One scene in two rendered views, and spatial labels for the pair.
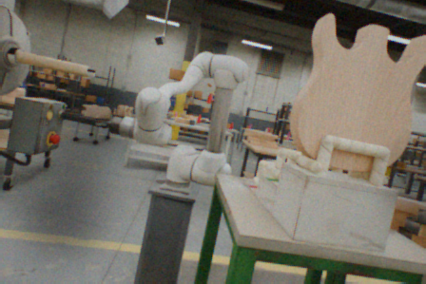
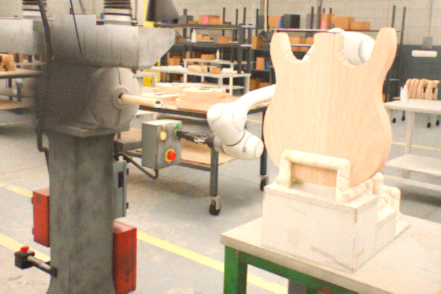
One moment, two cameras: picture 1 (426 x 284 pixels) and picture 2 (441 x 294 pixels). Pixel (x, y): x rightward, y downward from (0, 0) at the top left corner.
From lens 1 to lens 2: 1.31 m
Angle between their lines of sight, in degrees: 47
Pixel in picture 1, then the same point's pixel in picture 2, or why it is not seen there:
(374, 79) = (329, 87)
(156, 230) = not seen: hidden behind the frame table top
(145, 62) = not seen: outside the picture
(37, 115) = (154, 136)
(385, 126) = (351, 137)
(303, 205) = (264, 214)
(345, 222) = (305, 235)
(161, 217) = not seen: hidden behind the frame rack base
